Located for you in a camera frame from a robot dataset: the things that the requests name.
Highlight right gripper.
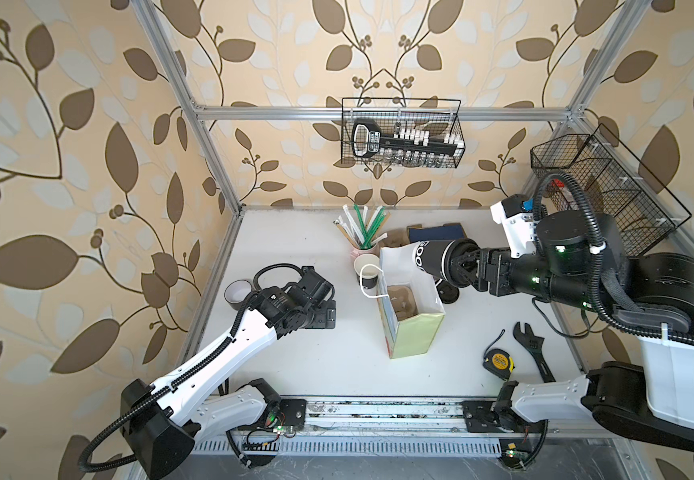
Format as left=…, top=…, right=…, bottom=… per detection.
left=449, top=247, right=597, bottom=317

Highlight black plastic cup lid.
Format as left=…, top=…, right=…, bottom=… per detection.
left=436, top=282, right=460, bottom=305

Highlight white green paper bag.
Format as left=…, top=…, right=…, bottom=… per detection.
left=354, top=242, right=445, bottom=359

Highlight black paper coffee cup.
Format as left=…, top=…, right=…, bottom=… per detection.
left=413, top=240, right=478, bottom=286

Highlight brown pulp cup carrier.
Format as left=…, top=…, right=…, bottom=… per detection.
left=381, top=228, right=410, bottom=248

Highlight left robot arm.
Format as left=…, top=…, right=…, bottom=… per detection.
left=78, top=266, right=336, bottom=479

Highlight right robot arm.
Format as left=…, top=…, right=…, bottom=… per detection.
left=417, top=172, right=694, bottom=453

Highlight remaining black paper cup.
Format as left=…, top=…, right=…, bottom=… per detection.
left=353, top=253, right=382, bottom=290

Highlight pink straw holder cup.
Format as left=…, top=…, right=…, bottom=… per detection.
left=350, top=244, right=380, bottom=261

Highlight grey tape roll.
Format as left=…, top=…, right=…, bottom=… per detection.
left=224, top=279, right=254, bottom=311

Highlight white wrapped straw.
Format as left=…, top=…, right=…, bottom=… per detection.
left=343, top=205, right=363, bottom=248

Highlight black wrench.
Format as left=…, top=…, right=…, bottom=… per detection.
left=513, top=322, right=556, bottom=383

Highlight yellow tape measure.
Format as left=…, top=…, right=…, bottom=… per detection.
left=482, top=348, right=515, bottom=381

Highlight black tool in basket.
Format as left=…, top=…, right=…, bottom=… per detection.
left=348, top=118, right=466, bottom=159

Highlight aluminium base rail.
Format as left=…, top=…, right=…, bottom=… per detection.
left=187, top=391, right=613, bottom=460

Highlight back wire basket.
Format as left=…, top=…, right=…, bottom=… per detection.
left=340, top=96, right=466, bottom=169

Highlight wire basket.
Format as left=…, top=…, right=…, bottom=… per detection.
left=340, top=96, right=466, bottom=169
left=530, top=124, right=692, bottom=255

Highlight right wire basket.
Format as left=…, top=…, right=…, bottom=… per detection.
left=530, top=124, right=692, bottom=255

